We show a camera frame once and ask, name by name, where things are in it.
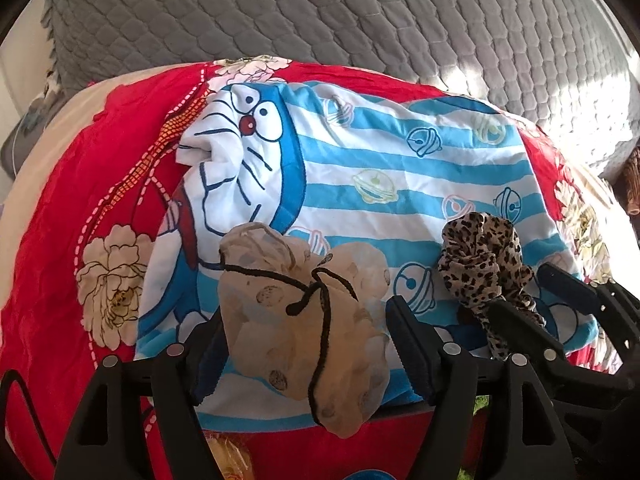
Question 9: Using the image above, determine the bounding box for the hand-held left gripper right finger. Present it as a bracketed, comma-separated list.
[385, 295, 576, 480]

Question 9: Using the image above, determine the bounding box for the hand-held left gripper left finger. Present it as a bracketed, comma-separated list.
[55, 310, 236, 480]

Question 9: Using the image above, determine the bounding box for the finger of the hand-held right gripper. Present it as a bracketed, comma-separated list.
[487, 300, 566, 361]
[537, 262, 618, 321]

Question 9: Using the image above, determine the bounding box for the leopard print scrunchie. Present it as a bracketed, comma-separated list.
[437, 212, 548, 361]

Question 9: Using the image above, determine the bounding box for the blue striped cartoon towel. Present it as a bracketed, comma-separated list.
[132, 80, 601, 418]

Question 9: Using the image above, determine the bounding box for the red floral bedsheet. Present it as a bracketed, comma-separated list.
[0, 59, 623, 480]

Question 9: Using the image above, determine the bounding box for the grey nightstand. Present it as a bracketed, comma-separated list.
[0, 75, 68, 181]

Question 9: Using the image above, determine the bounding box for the grey quilted headboard cover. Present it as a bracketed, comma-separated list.
[42, 0, 640, 181]

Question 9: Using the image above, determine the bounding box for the brown wooden post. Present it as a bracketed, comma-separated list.
[620, 147, 640, 216]

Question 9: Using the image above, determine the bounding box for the black cable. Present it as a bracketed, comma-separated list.
[0, 367, 56, 466]

